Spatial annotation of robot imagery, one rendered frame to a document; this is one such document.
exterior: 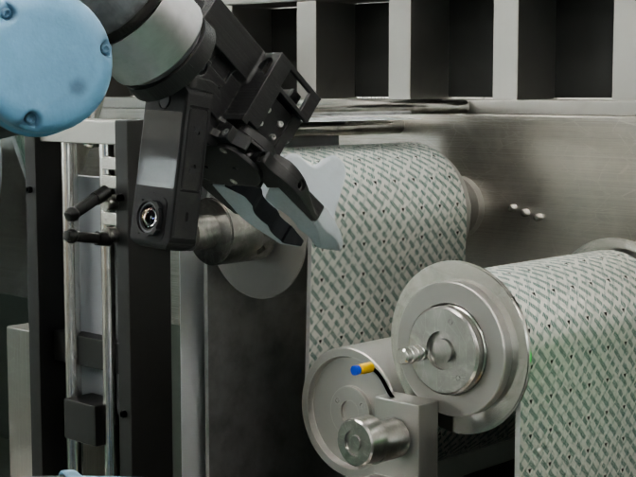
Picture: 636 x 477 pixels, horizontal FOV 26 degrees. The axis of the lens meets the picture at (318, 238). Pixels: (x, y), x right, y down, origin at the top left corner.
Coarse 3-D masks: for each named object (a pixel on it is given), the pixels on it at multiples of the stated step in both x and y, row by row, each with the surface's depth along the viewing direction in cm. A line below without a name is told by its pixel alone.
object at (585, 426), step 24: (600, 384) 122; (624, 384) 125; (528, 408) 114; (552, 408) 117; (576, 408) 119; (600, 408) 122; (624, 408) 125; (528, 432) 114; (552, 432) 117; (576, 432) 120; (600, 432) 122; (624, 432) 125; (528, 456) 114; (552, 456) 117; (576, 456) 120; (600, 456) 123; (624, 456) 126
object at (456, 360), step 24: (432, 312) 116; (456, 312) 114; (432, 336) 116; (456, 336) 114; (480, 336) 113; (432, 360) 116; (456, 360) 114; (480, 360) 113; (432, 384) 116; (456, 384) 114
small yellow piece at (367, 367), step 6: (354, 366) 116; (360, 366) 117; (366, 366) 117; (372, 366) 117; (354, 372) 116; (360, 372) 116; (366, 372) 117; (378, 372) 118; (384, 384) 118; (390, 396) 118
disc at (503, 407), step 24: (432, 264) 118; (456, 264) 116; (408, 288) 120; (480, 288) 114; (504, 288) 113; (504, 312) 113; (528, 336) 112; (528, 360) 112; (408, 384) 121; (504, 408) 114; (456, 432) 117; (480, 432) 116
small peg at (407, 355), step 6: (402, 348) 115; (408, 348) 115; (414, 348) 115; (420, 348) 116; (426, 348) 116; (396, 354) 115; (402, 354) 114; (408, 354) 114; (414, 354) 115; (420, 354) 115; (426, 354) 116; (402, 360) 114; (408, 360) 114; (414, 360) 115; (420, 360) 116
